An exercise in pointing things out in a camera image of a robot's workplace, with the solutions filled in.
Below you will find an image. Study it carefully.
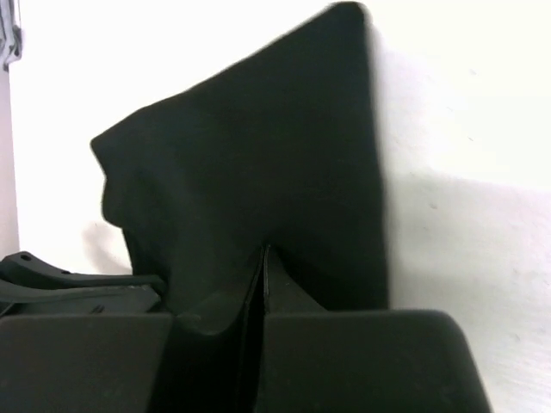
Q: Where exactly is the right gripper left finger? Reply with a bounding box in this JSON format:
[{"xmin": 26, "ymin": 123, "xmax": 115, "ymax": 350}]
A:
[{"xmin": 1, "ymin": 251, "xmax": 263, "ymax": 412}]

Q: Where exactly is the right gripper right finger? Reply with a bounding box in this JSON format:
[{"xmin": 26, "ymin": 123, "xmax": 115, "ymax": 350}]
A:
[{"xmin": 257, "ymin": 249, "xmax": 491, "ymax": 413}]

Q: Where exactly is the black tank top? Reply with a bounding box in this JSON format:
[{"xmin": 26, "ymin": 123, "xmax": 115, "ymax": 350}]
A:
[{"xmin": 90, "ymin": 2, "xmax": 389, "ymax": 313}]

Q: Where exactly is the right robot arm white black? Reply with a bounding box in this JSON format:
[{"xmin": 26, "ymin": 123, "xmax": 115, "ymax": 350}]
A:
[{"xmin": 1, "ymin": 248, "xmax": 491, "ymax": 412}]

